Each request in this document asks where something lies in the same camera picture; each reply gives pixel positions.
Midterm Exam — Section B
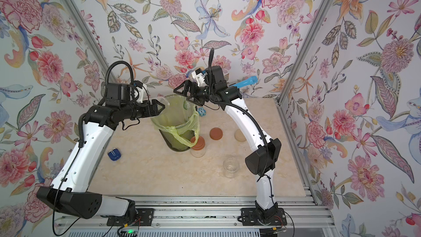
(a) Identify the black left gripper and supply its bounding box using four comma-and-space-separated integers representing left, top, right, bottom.
121, 95, 166, 120

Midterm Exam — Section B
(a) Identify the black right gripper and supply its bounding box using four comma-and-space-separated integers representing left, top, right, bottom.
176, 83, 219, 107

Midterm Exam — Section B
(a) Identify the clear plastic rice jar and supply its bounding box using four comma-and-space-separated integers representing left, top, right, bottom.
223, 156, 240, 178

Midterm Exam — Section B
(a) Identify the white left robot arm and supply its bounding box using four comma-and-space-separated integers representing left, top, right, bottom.
36, 61, 165, 222

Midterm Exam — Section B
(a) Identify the small blue figurine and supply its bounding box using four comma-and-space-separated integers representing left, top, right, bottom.
197, 107, 207, 117

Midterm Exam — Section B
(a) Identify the green plastic bin liner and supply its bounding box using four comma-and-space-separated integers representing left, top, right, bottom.
150, 94, 201, 149

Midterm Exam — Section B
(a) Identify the black mesh waste bin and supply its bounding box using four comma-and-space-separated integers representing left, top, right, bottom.
150, 94, 201, 153

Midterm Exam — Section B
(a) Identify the closed jar brown lid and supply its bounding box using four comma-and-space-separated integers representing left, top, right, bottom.
190, 136, 206, 158

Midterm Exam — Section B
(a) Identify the small blue box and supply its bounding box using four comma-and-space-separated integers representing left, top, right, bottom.
107, 148, 121, 161

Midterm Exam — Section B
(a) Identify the blue toy microphone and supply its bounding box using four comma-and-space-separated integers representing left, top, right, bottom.
234, 76, 258, 89

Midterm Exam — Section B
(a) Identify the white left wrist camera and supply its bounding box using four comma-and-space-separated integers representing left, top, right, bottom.
134, 80, 149, 104

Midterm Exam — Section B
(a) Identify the aluminium corner post left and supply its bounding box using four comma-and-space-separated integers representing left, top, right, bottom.
45, 0, 128, 104

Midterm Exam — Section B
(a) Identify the aluminium corner post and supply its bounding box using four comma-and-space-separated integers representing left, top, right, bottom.
45, 0, 128, 104
277, 0, 346, 104

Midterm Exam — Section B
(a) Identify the aluminium corner post right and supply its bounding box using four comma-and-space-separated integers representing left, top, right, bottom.
277, 0, 346, 104

